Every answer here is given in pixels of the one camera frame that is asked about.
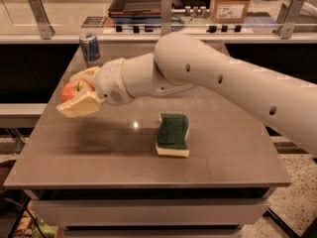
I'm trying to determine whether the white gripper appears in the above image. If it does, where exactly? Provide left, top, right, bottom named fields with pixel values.
left=56, top=59, right=134, bottom=118

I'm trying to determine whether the red apple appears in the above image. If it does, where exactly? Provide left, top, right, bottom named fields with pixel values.
left=60, top=80, right=85, bottom=102

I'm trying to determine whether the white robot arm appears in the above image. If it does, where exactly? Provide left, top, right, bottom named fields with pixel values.
left=57, top=33, right=317, bottom=154

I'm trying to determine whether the blue silver drink can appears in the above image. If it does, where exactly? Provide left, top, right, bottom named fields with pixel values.
left=79, top=33, right=102, bottom=67

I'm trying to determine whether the open dark orange case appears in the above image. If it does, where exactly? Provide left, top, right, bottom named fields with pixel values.
left=108, top=0, right=160, bottom=16

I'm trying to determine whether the green yellow sponge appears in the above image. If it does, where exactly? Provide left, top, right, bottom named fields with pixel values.
left=156, top=113, right=189, bottom=158

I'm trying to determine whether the glass barrier panel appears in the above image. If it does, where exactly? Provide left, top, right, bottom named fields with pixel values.
left=1, top=0, right=317, bottom=34

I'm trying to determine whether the grey table drawer cabinet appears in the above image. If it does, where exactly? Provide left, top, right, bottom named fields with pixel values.
left=31, top=196, right=269, bottom=238

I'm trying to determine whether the cardboard box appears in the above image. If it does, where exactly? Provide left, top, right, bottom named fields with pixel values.
left=210, top=0, right=251, bottom=23

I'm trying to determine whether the left metal glass bracket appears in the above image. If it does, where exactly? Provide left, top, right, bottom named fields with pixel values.
left=28, top=0, right=54, bottom=40

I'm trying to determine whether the metal glass bracket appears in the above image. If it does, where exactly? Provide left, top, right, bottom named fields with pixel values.
left=28, top=0, right=54, bottom=40
left=276, top=0, right=305, bottom=39
left=160, top=0, right=172, bottom=36

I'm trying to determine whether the middle metal glass bracket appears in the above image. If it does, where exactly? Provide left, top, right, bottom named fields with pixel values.
left=160, top=0, right=172, bottom=36

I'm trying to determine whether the right metal glass bracket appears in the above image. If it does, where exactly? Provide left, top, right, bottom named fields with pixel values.
left=276, top=0, right=305, bottom=39

